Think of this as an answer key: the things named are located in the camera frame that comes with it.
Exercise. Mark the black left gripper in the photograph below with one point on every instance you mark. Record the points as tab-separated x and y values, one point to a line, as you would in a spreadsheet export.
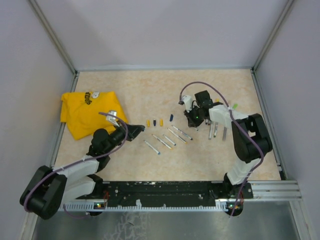
133	131

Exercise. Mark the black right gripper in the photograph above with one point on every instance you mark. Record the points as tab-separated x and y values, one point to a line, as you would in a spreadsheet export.
191	122

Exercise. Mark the dark blue capped marker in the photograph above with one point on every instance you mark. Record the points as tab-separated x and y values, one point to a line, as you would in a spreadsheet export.
182	132

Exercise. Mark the yellow capped clear pen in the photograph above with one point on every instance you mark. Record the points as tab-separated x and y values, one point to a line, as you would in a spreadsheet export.
176	135

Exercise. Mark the blue eraser-cap white marker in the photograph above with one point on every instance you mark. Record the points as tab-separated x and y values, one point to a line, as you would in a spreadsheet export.
167	138

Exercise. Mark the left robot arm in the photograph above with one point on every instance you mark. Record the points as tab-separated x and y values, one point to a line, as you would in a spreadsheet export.
50	188

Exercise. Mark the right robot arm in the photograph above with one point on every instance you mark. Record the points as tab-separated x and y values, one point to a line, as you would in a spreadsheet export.
251	139

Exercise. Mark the orange capped white marker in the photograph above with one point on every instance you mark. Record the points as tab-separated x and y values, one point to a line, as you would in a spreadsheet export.
211	127

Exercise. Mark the dark green capped marker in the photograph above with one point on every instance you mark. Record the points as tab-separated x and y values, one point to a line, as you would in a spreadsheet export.
215	131

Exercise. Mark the purple grey marker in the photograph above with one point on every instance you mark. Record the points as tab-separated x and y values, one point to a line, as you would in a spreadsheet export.
224	134

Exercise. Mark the yellow t-shirt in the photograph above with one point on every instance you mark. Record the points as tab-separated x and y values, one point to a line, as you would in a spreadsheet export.
81	112

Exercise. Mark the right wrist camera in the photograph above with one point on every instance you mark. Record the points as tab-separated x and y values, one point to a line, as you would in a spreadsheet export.
187	101

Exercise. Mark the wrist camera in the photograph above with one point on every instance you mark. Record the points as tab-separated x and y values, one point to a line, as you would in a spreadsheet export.
187	101
111	117

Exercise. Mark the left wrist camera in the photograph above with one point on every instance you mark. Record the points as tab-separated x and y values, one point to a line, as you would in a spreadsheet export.
111	117

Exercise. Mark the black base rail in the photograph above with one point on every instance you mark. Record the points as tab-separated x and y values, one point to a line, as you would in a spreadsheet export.
167	193

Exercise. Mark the right corner aluminium post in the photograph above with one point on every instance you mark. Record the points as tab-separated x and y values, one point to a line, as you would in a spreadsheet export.
273	34

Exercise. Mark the corner aluminium post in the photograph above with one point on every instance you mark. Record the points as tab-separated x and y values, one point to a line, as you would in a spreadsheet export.
37	10
273	34

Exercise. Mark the left corner aluminium post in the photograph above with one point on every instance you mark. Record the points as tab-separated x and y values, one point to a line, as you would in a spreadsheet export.
37	10

